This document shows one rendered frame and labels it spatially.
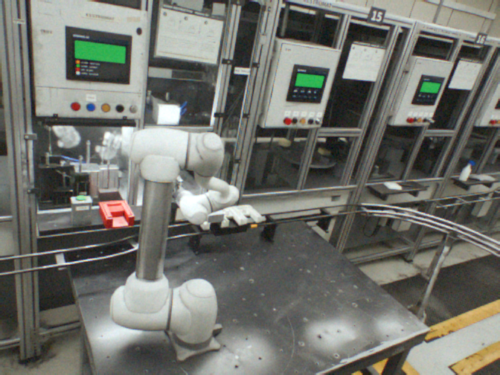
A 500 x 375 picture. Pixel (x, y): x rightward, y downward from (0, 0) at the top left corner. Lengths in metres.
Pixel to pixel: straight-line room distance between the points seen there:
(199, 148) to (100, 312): 0.86
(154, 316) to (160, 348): 0.19
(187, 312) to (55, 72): 1.07
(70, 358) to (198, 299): 1.22
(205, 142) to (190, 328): 0.70
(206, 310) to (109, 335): 0.42
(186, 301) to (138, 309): 0.17
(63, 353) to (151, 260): 1.25
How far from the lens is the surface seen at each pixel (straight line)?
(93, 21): 1.78
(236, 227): 2.18
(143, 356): 1.67
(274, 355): 1.75
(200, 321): 1.56
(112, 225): 1.91
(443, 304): 3.80
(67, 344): 2.66
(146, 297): 1.51
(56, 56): 1.78
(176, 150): 1.34
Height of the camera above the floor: 1.94
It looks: 24 degrees down
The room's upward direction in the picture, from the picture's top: 12 degrees clockwise
